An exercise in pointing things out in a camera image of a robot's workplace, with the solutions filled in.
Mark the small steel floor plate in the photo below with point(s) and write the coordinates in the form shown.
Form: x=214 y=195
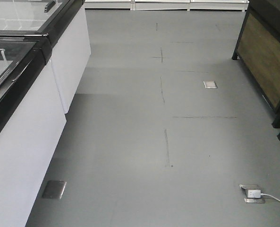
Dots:
x=210 y=84

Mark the near white chest freezer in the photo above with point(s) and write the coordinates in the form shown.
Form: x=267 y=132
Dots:
x=31 y=122

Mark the white chest freezer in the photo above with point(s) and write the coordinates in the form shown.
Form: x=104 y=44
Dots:
x=64 y=24
x=31 y=122

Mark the steel floor socket plate left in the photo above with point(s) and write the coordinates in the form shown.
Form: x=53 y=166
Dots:
x=54 y=189

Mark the steel floor socket plate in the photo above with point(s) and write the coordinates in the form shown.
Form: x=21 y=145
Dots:
x=54 y=189
x=251 y=186

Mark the far white chest freezer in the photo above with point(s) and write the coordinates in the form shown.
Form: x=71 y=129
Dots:
x=64 y=24

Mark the steel floor socket plate right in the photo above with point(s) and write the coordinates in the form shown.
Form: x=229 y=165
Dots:
x=251 y=186

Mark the white power adapter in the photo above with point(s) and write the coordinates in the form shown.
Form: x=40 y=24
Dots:
x=253 y=193

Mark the wood panel display stand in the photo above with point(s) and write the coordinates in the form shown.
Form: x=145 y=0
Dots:
x=258 y=46

